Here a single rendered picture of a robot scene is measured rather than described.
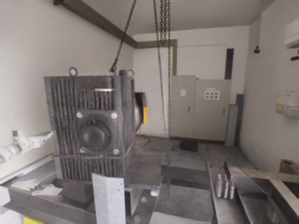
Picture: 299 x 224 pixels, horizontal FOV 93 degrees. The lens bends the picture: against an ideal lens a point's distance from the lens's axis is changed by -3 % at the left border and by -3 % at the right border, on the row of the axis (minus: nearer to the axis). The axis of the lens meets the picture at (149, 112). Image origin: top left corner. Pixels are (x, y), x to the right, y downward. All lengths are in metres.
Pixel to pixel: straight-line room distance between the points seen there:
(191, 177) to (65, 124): 1.42
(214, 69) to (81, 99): 3.55
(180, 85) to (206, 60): 0.92
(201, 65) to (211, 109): 1.13
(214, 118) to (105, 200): 3.39
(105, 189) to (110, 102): 0.49
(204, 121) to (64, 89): 3.42
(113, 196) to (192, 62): 3.65
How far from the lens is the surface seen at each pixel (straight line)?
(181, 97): 3.87
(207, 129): 4.03
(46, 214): 1.81
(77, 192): 1.37
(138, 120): 1.37
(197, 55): 4.14
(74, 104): 1.05
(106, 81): 0.93
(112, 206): 1.01
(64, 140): 1.14
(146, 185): 1.09
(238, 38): 4.33
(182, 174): 1.88
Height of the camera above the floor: 1.56
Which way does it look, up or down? 11 degrees down
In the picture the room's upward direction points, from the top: straight up
